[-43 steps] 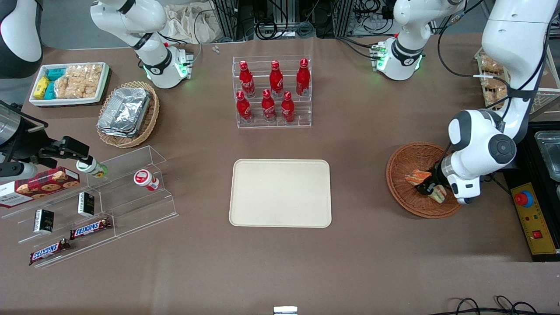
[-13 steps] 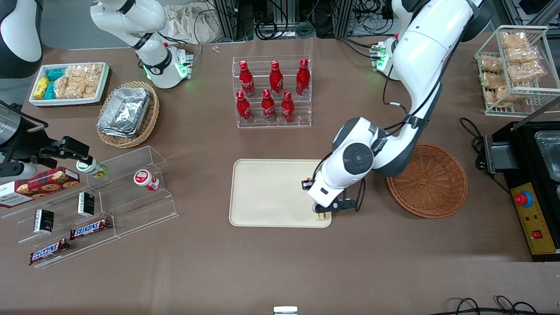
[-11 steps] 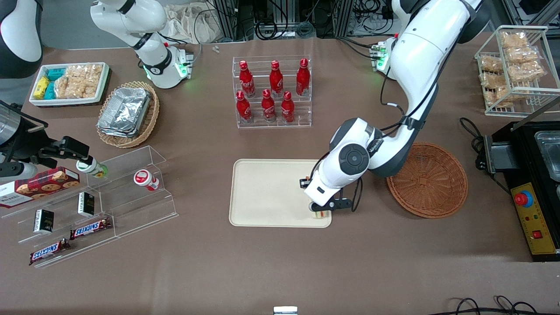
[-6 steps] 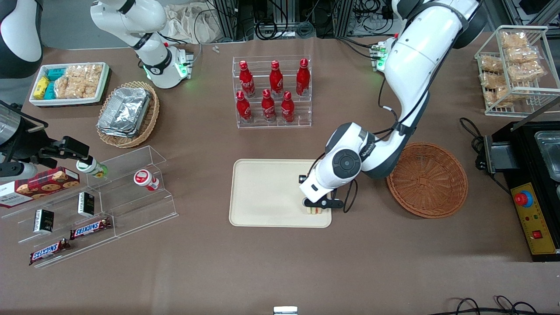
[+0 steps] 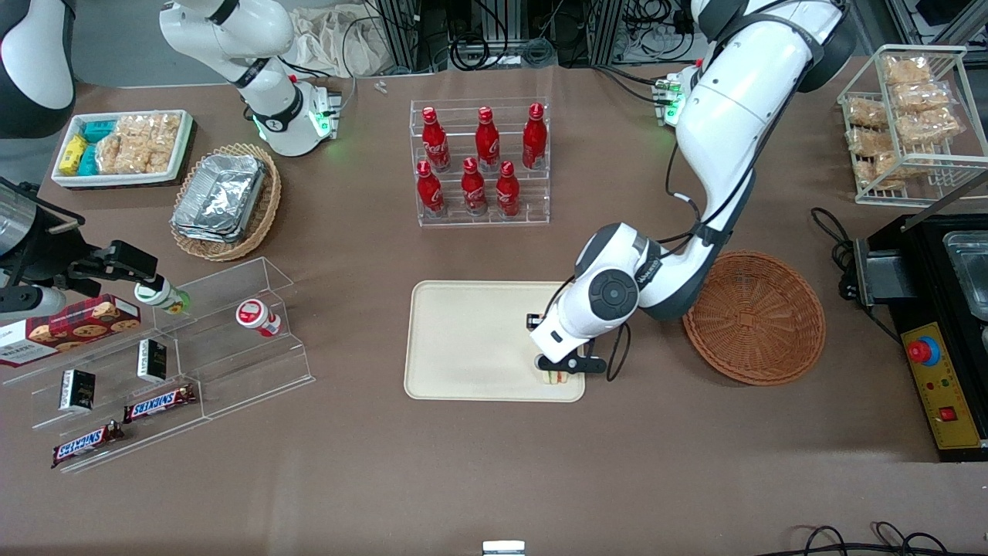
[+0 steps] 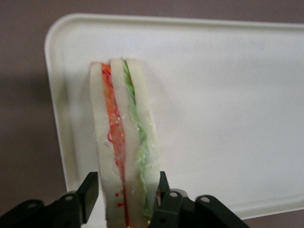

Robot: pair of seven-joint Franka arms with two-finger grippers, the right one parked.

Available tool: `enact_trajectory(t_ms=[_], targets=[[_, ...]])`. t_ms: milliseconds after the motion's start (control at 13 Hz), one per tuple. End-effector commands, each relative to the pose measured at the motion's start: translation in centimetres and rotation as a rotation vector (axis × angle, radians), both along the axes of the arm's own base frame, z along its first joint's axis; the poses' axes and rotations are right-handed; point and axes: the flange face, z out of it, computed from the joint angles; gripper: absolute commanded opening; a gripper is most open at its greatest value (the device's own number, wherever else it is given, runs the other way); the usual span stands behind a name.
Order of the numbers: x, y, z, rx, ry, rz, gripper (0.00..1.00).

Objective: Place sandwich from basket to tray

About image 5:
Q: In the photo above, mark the black table appliance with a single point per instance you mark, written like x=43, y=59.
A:
x=926, y=270

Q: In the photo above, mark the aluminium profile frame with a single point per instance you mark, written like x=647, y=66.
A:
x=401, y=31

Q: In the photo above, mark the fried snack bag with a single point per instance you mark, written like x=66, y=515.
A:
x=866, y=114
x=930, y=126
x=907, y=71
x=922, y=97
x=878, y=170
x=871, y=141

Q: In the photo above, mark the yellow control panel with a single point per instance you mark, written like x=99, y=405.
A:
x=949, y=386

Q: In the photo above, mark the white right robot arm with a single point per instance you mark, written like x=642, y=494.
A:
x=270, y=100

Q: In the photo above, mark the clear acrylic stepped shelf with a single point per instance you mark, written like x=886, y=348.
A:
x=231, y=363

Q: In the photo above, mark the white crumpled cloth bag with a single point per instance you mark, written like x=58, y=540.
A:
x=324, y=42

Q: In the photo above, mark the clear acrylic bottle rack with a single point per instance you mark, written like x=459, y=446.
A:
x=532, y=212

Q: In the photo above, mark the triangle sandwich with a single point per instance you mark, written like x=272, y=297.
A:
x=553, y=378

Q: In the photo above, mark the white rectangular snack tray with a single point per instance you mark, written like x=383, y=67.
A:
x=123, y=180

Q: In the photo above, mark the green label drink bottle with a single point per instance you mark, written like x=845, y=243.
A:
x=162, y=296

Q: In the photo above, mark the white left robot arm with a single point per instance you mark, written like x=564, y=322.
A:
x=741, y=100

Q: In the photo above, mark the silver foil tray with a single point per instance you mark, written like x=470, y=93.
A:
x=202, y=236
x=220, y=193

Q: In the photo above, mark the red plaid cookie box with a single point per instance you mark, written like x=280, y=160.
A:
x=77, y=328

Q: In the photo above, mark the red cap yogurt bottle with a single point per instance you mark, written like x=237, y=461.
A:
x=256, y=316

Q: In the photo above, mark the clear rice cracker bag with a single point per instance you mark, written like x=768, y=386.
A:
x=120, y=150
x=160, y=143

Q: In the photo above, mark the small black box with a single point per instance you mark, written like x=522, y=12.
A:
x=77, y=391
x=152, y=361

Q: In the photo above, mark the light oval wicker basket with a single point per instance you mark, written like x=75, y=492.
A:
x=262, y=212

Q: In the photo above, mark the yellow snack packet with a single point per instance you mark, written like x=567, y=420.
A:
x=72, y=153

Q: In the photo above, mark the brown round wicker basket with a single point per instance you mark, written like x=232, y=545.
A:
x=760, y=320

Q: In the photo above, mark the red cola bottle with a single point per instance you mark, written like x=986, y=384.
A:
x=507, y=191
x=434, y=143
x=486, y=143
x=473, y=190
x=429, y=191
x=534, y=139

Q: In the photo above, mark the red emergency stop button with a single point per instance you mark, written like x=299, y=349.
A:
x=923, y=351

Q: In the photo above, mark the Snickers chocolate bar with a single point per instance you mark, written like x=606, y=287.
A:
x=85, y=443
x=158, y=403

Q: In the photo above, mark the beige rectangular plastic tray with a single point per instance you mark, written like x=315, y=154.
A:
x=471, y=340

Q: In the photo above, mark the teal snack packet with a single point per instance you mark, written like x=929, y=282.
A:
x=89, y=161
x=99, y=130

